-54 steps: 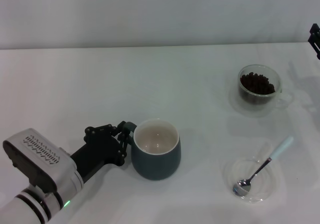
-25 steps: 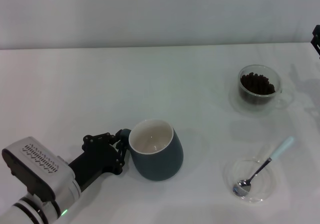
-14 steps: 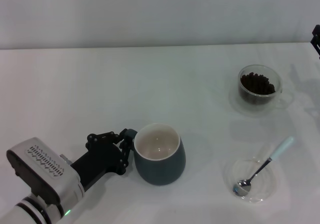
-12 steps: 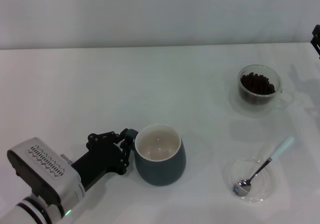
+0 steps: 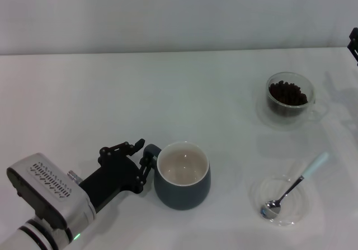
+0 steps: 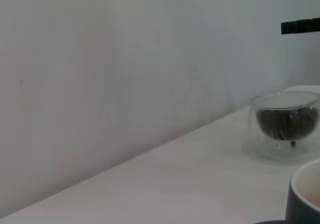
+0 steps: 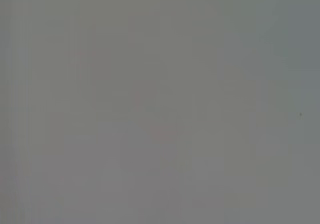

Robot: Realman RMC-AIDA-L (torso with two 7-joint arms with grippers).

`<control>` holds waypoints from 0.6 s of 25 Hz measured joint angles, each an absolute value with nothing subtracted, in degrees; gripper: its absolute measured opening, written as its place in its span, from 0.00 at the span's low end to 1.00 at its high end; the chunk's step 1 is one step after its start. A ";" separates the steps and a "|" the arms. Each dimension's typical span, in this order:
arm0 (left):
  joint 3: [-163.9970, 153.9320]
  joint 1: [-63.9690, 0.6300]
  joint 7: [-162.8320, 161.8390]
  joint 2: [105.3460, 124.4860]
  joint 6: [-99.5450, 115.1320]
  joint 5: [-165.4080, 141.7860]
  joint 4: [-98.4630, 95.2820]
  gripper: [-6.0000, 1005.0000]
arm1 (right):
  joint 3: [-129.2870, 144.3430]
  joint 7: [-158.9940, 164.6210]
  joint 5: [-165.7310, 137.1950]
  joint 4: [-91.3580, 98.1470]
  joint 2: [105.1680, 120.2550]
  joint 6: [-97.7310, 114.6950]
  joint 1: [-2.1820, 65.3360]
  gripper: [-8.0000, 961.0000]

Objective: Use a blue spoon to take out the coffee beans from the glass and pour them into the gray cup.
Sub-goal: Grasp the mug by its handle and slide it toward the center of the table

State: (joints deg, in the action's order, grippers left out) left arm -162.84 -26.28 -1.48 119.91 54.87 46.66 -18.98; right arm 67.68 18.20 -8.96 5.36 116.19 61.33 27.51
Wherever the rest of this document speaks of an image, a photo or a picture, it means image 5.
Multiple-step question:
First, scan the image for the blue-handled metal spoon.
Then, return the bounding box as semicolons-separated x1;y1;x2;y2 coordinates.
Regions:
260;152;330;220

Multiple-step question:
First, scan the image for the clear glass cup with handle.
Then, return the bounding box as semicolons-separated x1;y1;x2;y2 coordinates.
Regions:
265;71;328;122

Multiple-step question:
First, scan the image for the clear glass saucer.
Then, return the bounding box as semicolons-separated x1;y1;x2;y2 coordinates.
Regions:
249;174;311;228
256;92;317;132

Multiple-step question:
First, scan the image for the dark teal ceramic mug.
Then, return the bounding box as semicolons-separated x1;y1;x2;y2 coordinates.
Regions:
143;141;212;211

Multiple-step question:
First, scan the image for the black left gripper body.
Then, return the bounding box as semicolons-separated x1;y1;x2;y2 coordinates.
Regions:
79;156;140;213

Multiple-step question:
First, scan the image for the pile of coffee beans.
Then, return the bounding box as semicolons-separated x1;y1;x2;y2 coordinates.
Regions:
268;80;309;116

